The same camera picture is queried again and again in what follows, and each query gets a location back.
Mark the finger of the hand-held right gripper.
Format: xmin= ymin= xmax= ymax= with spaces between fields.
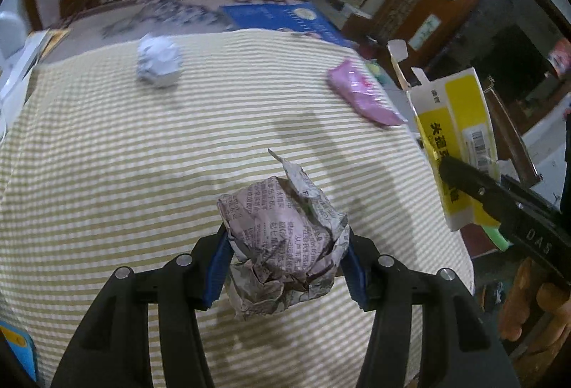
xmin=439 ymin=156 xmax=520 ymax=228
xmin=500 ymin=174 xmax=560 ymax=213

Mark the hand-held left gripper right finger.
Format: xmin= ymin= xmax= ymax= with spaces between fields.
xmin=341 ymin=228 xmax=520 ymax=388

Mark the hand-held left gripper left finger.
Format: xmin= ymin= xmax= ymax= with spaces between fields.
xmin=50 ymin=225 xmax=233 ymax=388

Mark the newspaper ball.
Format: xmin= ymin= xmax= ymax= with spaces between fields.
xmin=217 ymin=148 xmax=349 ymax=321

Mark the yellow and white box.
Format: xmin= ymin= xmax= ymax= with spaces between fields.
xmin=387 ymin=39 xmax=502 ymax=233

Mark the person's right hand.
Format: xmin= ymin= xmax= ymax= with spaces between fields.
xmin=497 ymin=256 xmax=571 ymax=373

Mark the yellow checked table mat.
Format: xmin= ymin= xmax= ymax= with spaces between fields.
xmin=0 ymin=28 xmax=476 ymax=388

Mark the pink plastic wrapper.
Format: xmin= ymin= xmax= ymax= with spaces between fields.
xmin=328 ymin=60 xmax=408 ymax=128

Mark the hanging scroll picture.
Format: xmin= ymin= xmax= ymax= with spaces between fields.
xmin=408 ymin=14 xmax=442 ymax=50

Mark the white crumpled paper ball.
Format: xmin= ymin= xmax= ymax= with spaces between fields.
xmin=136 ymin=36 xmax=183 ymax=88

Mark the blue book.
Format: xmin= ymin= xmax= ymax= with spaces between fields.
xmin=0 ymin=319 xmax=39 ymax=384

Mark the large blue flat box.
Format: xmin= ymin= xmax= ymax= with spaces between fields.
xmin=221 ymin=1 xmax=353 ymax=47

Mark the clear plastic bottle pack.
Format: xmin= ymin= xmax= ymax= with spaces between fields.
xmin=100 ymin=0 xmax=228 ymax=36

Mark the white plastic bag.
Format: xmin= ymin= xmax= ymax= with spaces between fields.
xmin=0 ymin=11 xmax=50 ymax=134

